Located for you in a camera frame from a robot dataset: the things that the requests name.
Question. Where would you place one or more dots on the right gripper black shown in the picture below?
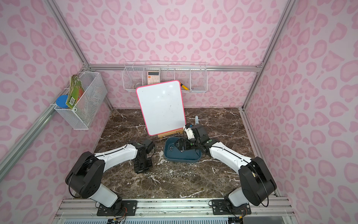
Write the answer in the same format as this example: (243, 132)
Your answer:
(186, 142)

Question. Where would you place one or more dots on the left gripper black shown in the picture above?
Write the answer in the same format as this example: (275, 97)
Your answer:
(142, 165)

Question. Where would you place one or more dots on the teal plastic storage box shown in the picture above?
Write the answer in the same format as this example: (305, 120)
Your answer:
(190, 155)

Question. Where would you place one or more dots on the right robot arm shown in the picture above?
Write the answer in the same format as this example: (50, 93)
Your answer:
(257, 182)

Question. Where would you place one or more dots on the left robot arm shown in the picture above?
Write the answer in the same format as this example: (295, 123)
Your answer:
(85, 178)

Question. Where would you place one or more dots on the wooden easel stand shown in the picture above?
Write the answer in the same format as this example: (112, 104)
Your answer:
(162, 135)

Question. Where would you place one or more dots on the pink framed whiteboard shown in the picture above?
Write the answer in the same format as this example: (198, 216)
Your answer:
(162, 107)

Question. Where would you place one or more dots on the yellow marker pen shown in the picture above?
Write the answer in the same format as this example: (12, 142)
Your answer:
(184, 87)

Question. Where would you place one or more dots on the metal bowl in basket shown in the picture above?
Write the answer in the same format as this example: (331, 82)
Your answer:
(137, 85)

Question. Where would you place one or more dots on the pink calculator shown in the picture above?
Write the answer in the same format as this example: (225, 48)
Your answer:
(153, 77)

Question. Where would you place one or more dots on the white mesh side basket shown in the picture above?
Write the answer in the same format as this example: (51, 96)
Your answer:
(83, 113)

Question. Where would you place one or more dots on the green paper packets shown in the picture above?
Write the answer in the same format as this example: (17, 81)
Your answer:
(76, 91)

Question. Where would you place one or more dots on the blue round lid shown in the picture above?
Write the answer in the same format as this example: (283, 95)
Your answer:
(61, 102)

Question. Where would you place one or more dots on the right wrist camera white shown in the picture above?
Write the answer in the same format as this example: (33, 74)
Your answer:
(189, 132)

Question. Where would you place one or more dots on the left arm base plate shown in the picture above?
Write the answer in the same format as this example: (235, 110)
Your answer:
(119, 209)

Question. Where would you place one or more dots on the white wire wall basket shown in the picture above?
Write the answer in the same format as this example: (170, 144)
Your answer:
(195, 77)

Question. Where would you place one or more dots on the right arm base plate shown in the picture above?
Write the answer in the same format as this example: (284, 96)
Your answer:
(224, 207)

